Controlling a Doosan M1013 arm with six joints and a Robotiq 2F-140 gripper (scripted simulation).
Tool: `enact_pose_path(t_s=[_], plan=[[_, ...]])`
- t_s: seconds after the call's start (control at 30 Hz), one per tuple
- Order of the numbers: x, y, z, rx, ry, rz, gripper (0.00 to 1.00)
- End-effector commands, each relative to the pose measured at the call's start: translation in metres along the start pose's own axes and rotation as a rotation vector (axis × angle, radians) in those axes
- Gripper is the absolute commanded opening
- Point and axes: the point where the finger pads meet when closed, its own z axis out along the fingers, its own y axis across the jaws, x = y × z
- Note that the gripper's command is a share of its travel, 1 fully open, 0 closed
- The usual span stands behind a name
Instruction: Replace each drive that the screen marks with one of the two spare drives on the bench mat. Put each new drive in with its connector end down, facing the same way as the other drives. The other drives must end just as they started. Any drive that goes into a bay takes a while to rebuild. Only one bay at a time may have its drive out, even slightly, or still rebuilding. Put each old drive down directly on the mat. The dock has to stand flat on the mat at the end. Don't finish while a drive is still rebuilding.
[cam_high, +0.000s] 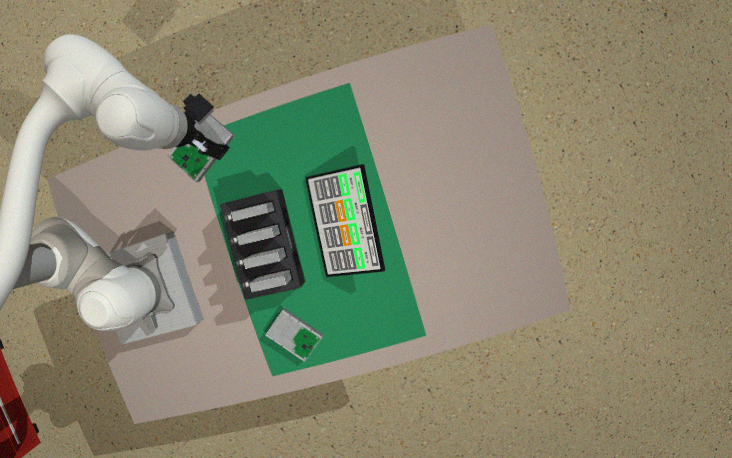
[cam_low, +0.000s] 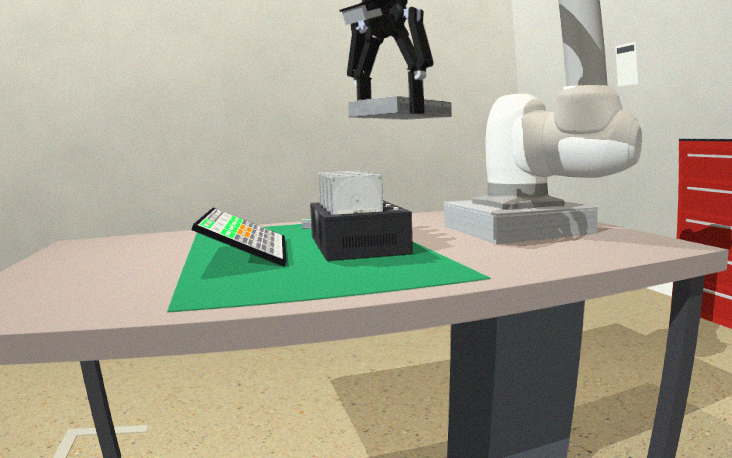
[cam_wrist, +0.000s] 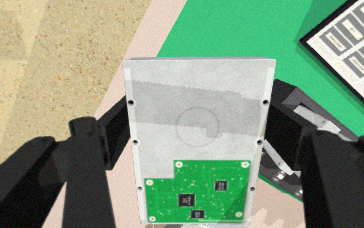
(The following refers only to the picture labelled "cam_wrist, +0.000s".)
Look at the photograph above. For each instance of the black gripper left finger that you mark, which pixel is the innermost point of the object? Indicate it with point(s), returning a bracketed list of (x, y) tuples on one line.
[(78, 161)]

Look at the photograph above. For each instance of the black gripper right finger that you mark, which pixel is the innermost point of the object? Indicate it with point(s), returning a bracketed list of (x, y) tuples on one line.
[(332, 185)]

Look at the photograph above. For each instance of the green mat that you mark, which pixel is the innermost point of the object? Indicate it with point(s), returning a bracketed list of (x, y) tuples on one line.
[(267, 28)]

